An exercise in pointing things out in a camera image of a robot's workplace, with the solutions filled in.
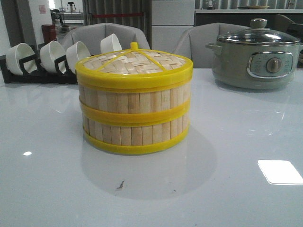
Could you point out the red cylinder bin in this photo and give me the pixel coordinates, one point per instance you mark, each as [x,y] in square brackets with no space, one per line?
[49,33]

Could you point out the grey chair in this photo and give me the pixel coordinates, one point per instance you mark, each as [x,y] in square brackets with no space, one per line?
[193,41]
[92,35]

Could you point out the left grey chair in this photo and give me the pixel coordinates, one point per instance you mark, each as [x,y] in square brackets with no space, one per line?
[92,35]

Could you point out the glass pot lid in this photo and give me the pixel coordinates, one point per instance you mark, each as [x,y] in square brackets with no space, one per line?
[258,34]

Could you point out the right grey chair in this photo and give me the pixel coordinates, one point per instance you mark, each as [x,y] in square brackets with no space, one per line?
[193,41]

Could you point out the black bowl rack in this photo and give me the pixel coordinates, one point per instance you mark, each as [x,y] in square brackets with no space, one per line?
[63,73]

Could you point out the bamboo steamer tray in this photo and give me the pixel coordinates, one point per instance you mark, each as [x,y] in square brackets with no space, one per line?
[136,140]
[135,109]

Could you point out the white bowl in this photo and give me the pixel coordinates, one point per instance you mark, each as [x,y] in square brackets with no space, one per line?
[75,53]
[49,53]
[110,44]
[14,54]

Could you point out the white cabinet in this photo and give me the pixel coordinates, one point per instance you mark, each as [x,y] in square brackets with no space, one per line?
[170,18]

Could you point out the woven bamboo steamer lid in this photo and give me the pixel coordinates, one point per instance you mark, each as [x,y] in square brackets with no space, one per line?
[134,70]

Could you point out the grey electric cooking pot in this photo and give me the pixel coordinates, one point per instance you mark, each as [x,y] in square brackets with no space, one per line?
[254,66]

